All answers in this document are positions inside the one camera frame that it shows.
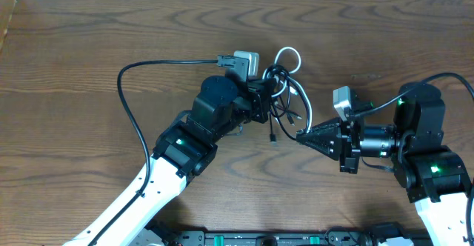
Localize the wooden side panel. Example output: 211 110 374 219
0 0 17 47

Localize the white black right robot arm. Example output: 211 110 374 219
296 83 473 245

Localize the white cable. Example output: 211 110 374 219
261 46 313 134

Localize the black camera cable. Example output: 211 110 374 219
85 54 238 246
350 71 474 246

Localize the black right camera cable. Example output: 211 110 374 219
350 71 474 246

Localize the black left camera cable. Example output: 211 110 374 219
85 54 238 246

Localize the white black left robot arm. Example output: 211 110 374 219
68 76 276 245

